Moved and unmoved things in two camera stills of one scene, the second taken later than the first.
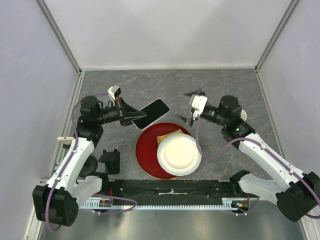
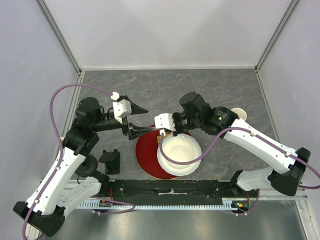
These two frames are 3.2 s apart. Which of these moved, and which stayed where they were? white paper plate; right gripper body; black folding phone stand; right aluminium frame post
Moved: right gripper body
Stayed: right aluminium frame post; black folding phone stand; white paper plate
